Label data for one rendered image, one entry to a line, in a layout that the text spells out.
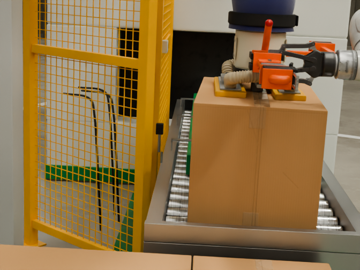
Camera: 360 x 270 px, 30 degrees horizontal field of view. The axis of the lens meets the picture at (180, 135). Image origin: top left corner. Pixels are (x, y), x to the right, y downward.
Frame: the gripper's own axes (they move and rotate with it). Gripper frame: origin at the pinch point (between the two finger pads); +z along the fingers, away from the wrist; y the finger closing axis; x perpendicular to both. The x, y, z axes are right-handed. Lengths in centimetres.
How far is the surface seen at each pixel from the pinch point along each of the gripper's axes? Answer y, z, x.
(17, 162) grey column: 52, 94, 62
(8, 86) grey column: 19, 95, 56
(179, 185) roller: 54, 26, 48
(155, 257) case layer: 55, 30, -22
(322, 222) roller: 56, -24, 19
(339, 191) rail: 51, -33, 37
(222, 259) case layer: 55, 11, -21
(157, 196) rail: 50, 33, 19
